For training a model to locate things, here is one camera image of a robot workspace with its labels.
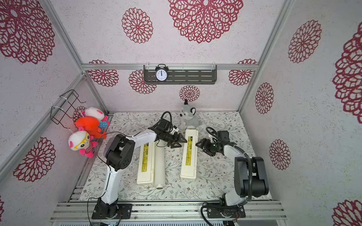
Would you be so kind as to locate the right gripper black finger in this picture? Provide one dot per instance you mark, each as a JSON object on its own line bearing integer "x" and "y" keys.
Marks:
{"x": 201, "y": 143}
{"x": 211, "y": 151}

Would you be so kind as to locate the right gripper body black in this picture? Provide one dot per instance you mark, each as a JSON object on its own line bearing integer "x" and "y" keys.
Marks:
{"x": 209, "y": 146}

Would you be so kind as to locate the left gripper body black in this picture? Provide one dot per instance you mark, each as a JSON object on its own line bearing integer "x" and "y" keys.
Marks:
{"x": 169, "y": 138}

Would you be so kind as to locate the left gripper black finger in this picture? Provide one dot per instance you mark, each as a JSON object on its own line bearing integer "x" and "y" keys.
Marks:
{"x": 176, "y": 144}
{"x": 178, "y": 137}

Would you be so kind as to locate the cream dispenser lid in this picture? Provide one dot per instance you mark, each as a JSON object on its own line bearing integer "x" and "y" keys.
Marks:
{"x": 190, "y": 155}

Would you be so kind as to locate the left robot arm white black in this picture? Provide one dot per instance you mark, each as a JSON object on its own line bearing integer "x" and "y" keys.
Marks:
{"x": 119, "y": 153}

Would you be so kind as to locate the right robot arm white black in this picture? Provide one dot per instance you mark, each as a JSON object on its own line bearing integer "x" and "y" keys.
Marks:
{"x": 250, "y": 179}

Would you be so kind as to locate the left plastic wrap roll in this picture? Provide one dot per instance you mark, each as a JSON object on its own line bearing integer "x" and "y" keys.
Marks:
{"x": 160, "y": 175}

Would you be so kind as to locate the floral table mat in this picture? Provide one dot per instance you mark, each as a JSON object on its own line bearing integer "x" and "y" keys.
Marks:
{"x": 214, "y": 174}

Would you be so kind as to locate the grey plush toy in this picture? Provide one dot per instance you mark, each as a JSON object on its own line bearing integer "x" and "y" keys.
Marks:
{"x": 188, "y": 116}

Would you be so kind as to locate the black alarm clock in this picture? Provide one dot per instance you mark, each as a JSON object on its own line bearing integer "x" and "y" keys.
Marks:
{"x": 161, "y": 72}

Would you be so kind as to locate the red plush toy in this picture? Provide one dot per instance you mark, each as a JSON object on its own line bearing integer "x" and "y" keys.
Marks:
{"x": 90, "y": 125}

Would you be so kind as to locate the white pink plush top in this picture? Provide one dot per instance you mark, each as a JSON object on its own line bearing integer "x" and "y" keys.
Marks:
{"x": 96, "y": 113}

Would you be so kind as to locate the grey wall shelf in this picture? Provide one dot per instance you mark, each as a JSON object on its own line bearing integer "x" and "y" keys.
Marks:
{"x": 182, "y": 76}

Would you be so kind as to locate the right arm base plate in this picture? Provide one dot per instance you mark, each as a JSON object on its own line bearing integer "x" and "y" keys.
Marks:
{"x": 217, "y": 211}

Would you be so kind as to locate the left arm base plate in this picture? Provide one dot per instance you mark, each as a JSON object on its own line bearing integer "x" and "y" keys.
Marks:
{"x": 115, "y": 211}

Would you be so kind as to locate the black wire basket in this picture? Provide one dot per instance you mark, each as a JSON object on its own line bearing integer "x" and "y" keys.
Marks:
{"x": 67, "y": 108}

